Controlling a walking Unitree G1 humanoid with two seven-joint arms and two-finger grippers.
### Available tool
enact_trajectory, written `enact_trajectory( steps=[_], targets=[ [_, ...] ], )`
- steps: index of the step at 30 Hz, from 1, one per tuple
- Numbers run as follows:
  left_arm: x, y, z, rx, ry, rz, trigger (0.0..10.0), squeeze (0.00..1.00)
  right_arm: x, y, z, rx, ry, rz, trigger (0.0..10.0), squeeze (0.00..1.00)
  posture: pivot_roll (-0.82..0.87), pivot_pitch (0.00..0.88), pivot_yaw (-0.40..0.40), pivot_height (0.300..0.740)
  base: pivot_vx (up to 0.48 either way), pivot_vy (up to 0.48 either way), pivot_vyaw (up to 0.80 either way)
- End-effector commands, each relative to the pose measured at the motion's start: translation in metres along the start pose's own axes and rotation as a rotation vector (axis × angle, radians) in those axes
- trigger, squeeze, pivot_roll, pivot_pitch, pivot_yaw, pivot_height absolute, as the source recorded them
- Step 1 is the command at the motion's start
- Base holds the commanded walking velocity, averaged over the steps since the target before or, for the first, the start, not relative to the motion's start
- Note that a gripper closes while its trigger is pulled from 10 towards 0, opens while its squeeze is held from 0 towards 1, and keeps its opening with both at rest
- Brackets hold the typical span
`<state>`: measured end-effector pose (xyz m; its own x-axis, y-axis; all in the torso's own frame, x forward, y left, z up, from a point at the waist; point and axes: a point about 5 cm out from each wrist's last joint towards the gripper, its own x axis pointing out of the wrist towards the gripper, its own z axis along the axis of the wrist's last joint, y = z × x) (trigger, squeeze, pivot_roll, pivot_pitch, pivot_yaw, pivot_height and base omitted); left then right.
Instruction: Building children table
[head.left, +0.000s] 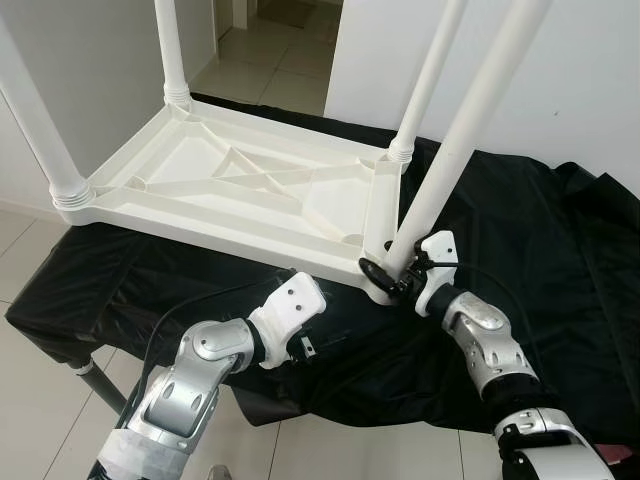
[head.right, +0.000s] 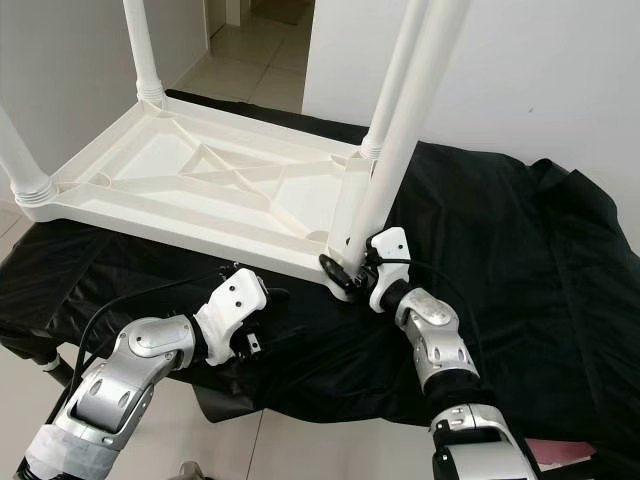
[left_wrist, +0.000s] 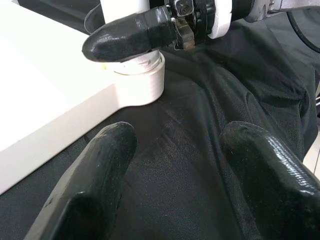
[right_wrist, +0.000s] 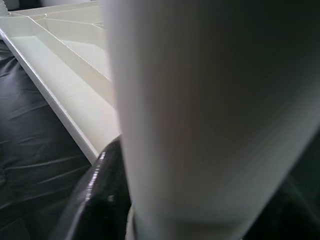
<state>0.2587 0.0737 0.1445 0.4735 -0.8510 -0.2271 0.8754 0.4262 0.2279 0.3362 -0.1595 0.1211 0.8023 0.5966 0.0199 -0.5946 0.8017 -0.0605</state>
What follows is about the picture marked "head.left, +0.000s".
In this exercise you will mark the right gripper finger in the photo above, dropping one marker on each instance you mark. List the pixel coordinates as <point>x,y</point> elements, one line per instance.
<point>376,272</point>

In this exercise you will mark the white plastic table top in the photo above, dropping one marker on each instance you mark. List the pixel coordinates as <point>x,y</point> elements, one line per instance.
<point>250,170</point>

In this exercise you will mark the white plastic table leg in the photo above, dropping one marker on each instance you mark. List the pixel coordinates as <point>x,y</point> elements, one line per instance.
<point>470,110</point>
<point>430,80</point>
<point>45,140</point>
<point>172,50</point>

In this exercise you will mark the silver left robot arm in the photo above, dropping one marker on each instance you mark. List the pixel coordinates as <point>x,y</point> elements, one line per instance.
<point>180,390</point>

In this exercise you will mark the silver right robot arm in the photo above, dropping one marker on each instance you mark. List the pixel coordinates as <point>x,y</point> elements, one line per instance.
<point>500,360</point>

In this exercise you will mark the dark grey table base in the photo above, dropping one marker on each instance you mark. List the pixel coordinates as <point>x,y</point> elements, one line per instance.
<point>264,405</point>

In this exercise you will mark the grey robot foot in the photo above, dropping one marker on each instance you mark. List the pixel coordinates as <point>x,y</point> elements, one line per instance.
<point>218,472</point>

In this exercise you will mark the black cloth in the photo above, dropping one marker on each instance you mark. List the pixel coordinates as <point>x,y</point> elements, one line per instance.
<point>560,280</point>

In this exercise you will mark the black metal table leg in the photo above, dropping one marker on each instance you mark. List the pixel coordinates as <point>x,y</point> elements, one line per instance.
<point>98,388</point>

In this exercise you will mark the pink stool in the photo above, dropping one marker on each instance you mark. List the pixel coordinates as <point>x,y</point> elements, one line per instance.
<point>622,455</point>

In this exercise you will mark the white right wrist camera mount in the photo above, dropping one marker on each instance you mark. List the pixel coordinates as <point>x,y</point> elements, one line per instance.
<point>440,275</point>

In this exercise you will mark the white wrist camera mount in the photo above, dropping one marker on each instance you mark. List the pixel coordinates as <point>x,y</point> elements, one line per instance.
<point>288,312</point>
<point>440,275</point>

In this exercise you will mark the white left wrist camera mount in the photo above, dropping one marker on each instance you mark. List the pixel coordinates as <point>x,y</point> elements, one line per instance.
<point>288,312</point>

